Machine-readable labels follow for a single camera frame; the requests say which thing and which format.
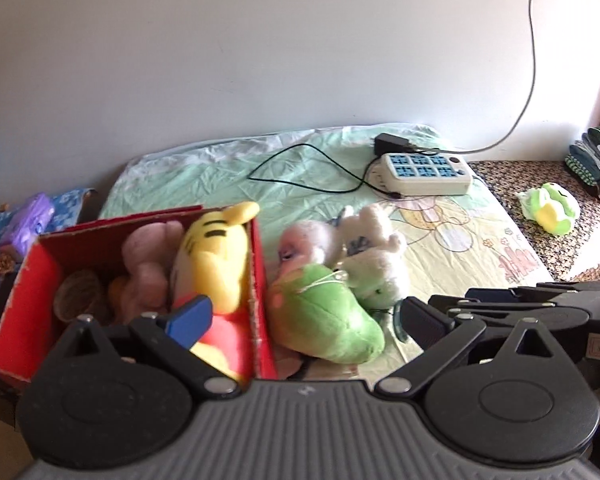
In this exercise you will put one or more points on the blue checkered cloth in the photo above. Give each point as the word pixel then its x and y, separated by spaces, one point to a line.
pixel 70 205

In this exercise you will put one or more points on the purple tissue pack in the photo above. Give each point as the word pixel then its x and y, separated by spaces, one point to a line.
pixel 32 220

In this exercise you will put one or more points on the white power strip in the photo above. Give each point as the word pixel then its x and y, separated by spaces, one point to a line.
pixel 420 180

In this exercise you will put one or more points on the green frog plush toy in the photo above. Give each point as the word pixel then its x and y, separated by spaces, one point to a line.
pixel 555 210

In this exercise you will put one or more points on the small brown pinecone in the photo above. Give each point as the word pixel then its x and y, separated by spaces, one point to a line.
pixel 7 262

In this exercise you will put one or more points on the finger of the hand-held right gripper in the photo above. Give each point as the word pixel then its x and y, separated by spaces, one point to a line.
pixel 530 294
pixel 530 314

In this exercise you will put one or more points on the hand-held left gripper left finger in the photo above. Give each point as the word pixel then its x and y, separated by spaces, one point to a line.
pixel 190 317

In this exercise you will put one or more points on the pink bear plush toy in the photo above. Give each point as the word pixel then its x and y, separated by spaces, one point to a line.
pixel 145 275

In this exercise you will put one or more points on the stack of folded clothes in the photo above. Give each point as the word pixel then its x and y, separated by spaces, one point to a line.
pixel 595 165

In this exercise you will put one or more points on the round brown object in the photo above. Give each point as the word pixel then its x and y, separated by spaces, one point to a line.
pixel 77 292

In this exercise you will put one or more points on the white rabbit plush toy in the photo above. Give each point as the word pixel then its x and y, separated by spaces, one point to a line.
pixel 375 270

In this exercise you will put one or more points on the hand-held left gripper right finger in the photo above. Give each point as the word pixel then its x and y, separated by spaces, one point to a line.
pixel 422 325

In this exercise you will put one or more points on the black power adapter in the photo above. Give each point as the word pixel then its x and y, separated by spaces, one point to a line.
pixel 392 145

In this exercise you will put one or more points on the red cardboard box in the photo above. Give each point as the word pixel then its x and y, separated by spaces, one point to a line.
pixel 25 320

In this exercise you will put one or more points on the yellow tiger plush toy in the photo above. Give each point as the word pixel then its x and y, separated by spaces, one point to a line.
pixel 210 265

